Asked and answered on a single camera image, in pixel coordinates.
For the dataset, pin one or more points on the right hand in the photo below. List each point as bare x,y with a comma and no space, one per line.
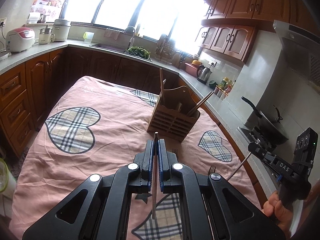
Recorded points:
274,206

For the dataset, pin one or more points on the condiment bottles group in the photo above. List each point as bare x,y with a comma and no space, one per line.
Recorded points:
224,88

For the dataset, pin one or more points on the black wok pan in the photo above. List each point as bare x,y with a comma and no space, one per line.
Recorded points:
270,127

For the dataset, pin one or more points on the steel electric kettle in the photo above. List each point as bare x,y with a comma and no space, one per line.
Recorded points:
203,74

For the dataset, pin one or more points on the wall power outlet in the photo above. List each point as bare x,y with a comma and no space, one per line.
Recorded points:
2,22

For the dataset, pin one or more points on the white tall cooker pot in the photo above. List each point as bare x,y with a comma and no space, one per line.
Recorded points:
61,29

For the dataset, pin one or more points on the pink basin with orange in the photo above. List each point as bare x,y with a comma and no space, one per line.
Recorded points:
192,68

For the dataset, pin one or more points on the wire dish rack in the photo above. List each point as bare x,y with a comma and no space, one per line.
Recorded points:
166,51

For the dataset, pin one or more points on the pink heart-patterned tablecloth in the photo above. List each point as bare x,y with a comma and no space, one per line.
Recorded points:
98,127

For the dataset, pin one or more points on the chrome sink faucet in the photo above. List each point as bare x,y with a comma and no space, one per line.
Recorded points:
133,32

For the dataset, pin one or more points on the steel fork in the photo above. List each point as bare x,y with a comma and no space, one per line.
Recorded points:
211,169
175,151

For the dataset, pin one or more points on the range hood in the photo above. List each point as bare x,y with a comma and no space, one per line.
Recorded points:
301,49

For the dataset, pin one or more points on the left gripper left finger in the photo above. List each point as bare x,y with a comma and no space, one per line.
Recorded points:
99,207

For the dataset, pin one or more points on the gas stove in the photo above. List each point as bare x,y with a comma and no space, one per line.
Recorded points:
254,135

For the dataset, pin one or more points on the beach fruit poster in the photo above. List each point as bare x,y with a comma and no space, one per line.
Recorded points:
48,0

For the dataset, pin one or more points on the steel utensil handle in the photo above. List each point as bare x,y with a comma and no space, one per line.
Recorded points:
238,168

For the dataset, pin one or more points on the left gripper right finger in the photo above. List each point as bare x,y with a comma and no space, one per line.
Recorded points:
210,207

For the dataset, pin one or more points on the wooden utensil holder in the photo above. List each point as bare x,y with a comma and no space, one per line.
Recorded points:
174,115

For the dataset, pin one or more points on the white red rice cooker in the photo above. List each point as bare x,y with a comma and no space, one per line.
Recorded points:
19,39

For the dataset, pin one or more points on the steel fork left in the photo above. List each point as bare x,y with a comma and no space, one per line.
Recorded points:
175,151

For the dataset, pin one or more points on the upper wooden wall cabinets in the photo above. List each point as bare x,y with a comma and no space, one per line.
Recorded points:
230,27

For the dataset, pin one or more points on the green leafy vegetables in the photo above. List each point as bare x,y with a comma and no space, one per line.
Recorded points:
139,52

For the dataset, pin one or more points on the steel fork right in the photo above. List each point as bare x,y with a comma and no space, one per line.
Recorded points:
211,169

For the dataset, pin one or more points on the dark wooden chopstick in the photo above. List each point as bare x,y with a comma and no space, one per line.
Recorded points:
154,175

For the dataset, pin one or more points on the small white blender appliance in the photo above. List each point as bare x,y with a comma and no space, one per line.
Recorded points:
46,35

